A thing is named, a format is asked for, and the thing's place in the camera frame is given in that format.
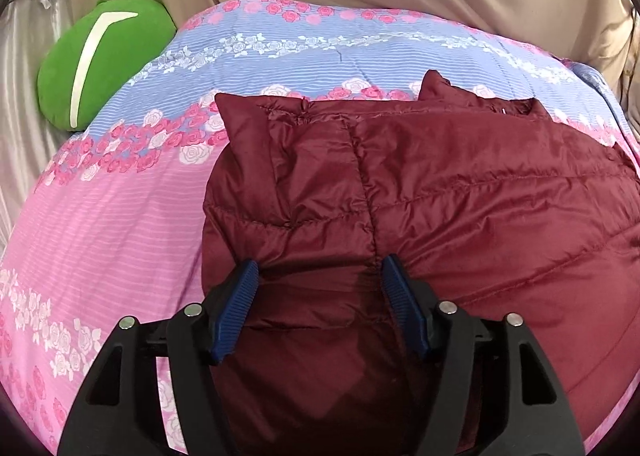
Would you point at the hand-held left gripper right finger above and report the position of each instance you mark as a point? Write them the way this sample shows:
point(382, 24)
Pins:
point(402, 306)

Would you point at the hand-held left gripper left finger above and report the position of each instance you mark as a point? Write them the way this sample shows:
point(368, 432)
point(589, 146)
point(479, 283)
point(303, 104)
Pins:
point(235, 316)

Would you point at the maroon quilted zip jacket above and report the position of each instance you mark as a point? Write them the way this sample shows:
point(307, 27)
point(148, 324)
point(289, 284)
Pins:
point(450, 186)

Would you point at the pink floral rose blanket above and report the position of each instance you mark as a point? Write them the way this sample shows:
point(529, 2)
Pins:
point(125, 216)

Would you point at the silver satin curtain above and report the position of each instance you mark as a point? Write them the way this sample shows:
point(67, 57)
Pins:
point(20, 136)

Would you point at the green plush pillow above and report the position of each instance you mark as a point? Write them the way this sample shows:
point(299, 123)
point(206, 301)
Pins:
point(60, 76)

